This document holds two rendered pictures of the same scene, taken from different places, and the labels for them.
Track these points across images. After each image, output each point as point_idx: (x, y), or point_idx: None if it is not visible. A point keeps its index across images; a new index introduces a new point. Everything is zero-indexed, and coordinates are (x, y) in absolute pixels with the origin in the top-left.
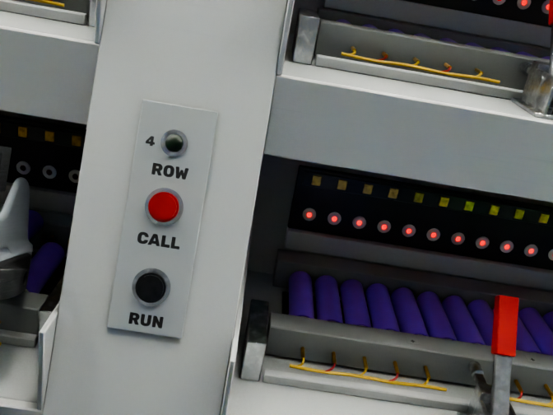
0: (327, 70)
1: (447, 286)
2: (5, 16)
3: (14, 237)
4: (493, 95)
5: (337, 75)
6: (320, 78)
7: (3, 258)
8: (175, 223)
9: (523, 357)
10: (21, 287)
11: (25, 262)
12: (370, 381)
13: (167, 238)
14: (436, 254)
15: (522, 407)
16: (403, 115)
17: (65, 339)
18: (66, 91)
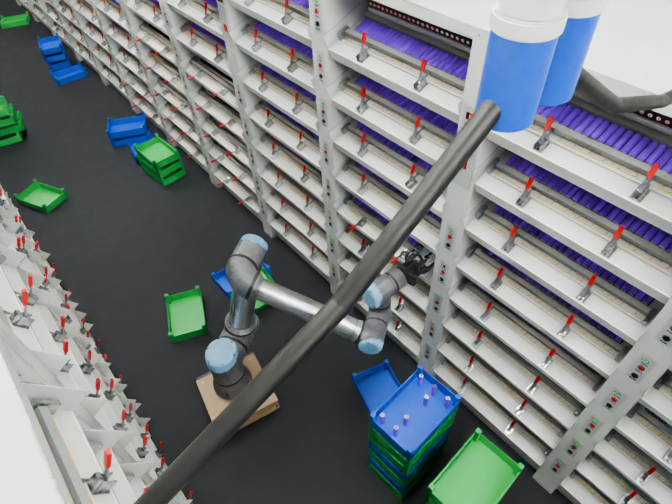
0: (470, 261)
1: None
2: (430, 236)
3: (432, 259)
4: (494, 276)
5: (469, 264)
6: (463, 266)
7: (428, 265)
8: (444, 274)
9: (502, 309)
10: (429, 270)
11: (433, 263)
12: (478, 299)
13: (443, 275)
14: None
15: (499, 315)
16: (471, 277)
17: (433, 278)
18: (434, 252)
